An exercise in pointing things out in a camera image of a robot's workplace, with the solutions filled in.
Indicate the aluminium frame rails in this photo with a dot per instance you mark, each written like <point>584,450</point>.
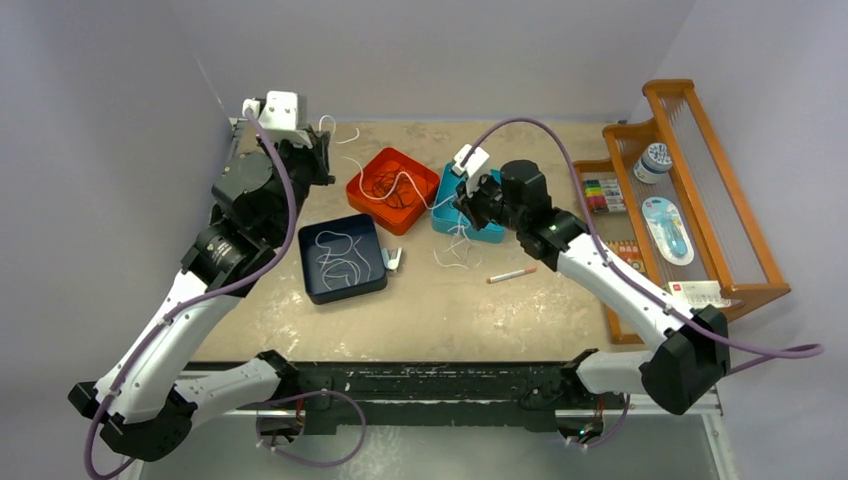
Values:
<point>473,439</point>

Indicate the blue blister pack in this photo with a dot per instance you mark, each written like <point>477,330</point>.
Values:
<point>667,230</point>

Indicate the teal plastic tray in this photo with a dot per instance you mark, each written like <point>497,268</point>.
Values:
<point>446,219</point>

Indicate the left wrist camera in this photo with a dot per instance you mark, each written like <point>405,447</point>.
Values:
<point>283,115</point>

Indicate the blue white jar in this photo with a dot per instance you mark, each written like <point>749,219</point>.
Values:
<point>654,164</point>

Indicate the dark blue plastic tray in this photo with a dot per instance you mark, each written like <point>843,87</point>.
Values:
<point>341,259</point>

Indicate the white orange marker pen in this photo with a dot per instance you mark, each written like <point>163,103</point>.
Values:
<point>510,275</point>

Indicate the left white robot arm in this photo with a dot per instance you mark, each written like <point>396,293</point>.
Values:
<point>141,409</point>

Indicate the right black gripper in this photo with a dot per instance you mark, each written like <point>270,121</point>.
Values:
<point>469,204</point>

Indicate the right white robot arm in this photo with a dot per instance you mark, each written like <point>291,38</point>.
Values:
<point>682,362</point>

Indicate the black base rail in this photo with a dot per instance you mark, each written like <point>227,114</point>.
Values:
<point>523,394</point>

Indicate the orange plastic tray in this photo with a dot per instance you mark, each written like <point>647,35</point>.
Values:
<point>394,189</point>

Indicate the coloured marker set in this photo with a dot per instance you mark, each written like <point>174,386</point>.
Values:
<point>603,196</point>

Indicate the wooden shelf rack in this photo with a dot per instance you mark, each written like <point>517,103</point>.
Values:
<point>727,242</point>

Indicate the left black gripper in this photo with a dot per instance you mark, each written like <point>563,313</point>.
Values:
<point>317,156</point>

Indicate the small white stapler remover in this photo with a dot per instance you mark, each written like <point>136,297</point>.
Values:
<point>391,258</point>

